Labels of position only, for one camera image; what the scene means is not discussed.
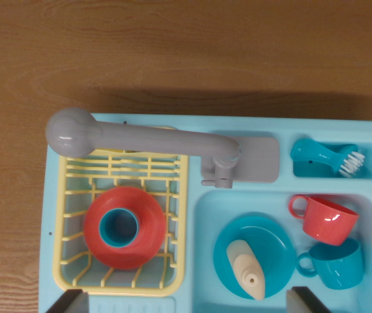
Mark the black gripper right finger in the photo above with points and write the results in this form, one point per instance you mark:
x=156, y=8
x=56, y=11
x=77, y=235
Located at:
x=301, y=303

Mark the teal plastic plate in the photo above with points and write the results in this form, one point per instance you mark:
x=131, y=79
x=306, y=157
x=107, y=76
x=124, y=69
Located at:
x=277, y=247

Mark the light blue toy sink unit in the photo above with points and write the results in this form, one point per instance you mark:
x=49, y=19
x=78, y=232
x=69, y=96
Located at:
x=198, y=208

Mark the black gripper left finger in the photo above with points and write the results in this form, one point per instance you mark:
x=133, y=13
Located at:
x=73, y=303

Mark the yellow plastic dish rack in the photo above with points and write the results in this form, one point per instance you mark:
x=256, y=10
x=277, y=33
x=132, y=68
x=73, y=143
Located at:
x=180, y=228

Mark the teal dish brush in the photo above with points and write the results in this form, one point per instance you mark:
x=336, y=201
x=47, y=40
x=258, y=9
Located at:
x=319, y=156

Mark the grey toy faucet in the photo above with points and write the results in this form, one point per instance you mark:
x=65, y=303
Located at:
x=159, y=140

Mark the cream toy detergent bottle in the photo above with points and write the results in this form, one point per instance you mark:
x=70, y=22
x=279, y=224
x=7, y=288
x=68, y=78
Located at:
x=246, y=264

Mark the teal plastic tumbler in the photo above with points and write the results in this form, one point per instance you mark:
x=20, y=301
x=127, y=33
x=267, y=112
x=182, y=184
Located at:
x=102, y=228

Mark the red plastic plate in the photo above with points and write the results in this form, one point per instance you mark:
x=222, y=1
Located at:
x=150, y=225

